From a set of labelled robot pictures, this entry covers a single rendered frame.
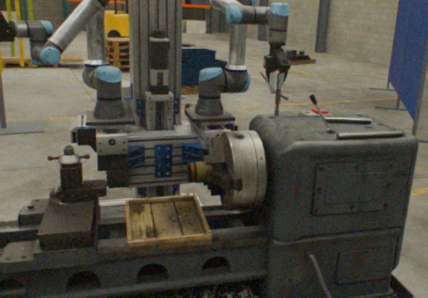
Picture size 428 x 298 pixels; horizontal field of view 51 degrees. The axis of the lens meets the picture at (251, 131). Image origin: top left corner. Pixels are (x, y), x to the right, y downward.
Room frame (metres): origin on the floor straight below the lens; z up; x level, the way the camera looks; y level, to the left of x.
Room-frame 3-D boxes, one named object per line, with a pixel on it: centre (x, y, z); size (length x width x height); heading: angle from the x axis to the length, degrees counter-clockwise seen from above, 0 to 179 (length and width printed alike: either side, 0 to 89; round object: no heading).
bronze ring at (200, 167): (1.64, 0.19, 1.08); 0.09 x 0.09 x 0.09; 17
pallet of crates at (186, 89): (8.86, 1.14, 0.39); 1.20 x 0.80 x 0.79; 126
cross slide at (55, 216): (1.51, 0.66, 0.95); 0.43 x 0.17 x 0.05; 17
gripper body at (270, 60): (1.88, -0.08, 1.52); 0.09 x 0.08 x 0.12; 19
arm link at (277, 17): (1.87, -0.09, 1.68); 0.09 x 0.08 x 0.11; 22
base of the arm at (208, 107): (2.28, 0.22, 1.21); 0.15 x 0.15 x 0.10
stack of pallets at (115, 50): (10.92, 2.97, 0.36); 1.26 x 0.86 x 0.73; 129
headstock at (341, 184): (1.82, -0.33, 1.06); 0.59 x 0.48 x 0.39; 107
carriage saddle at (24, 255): (1.48, 0.70, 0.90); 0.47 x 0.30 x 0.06; 17
